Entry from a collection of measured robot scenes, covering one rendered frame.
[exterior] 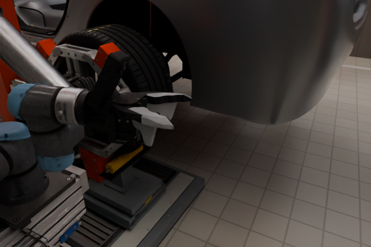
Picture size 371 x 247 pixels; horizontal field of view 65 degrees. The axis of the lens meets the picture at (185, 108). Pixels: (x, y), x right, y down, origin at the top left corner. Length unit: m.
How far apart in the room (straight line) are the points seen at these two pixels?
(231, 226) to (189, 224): 0.26
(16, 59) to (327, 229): 1.88
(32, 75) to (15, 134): 0.23
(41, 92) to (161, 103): 0.23
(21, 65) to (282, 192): 1.89
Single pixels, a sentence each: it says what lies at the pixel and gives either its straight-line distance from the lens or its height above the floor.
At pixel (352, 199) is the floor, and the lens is 2.40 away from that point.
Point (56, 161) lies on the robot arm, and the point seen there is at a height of 1.09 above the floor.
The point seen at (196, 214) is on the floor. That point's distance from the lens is 2.02.
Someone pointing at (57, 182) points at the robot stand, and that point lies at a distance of 1.09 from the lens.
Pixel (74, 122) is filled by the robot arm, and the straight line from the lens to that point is 0.60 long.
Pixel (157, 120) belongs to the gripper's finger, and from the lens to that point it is 0.47.
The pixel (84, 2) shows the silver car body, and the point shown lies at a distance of 1.93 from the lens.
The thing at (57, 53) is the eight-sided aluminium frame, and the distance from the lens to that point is 1.48.
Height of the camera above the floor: 1.48
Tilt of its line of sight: 27 degrees down
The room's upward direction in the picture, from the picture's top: straight up
